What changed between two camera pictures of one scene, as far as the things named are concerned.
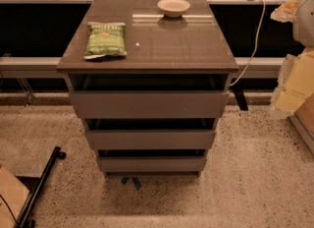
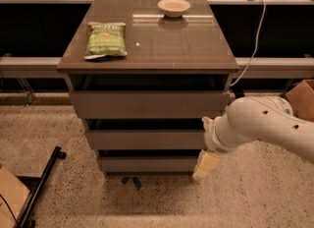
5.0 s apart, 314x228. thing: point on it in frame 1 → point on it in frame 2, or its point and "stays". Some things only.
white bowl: x=174 y=7 stays
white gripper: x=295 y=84 → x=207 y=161
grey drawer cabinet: x=154 y=111 stays
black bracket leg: x=237 y=89 stays
